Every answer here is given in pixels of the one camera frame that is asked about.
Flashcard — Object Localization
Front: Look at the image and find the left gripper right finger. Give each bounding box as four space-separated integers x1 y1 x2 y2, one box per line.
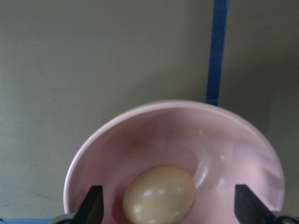
235 184 275 224

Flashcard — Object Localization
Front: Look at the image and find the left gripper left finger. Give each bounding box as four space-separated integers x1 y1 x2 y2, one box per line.
76 185 104 224

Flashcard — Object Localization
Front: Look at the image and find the pink bowl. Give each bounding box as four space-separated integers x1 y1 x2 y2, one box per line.
64 100 285 224

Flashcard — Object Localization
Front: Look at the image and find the brown egg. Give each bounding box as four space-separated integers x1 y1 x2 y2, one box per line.
122 166 196 224

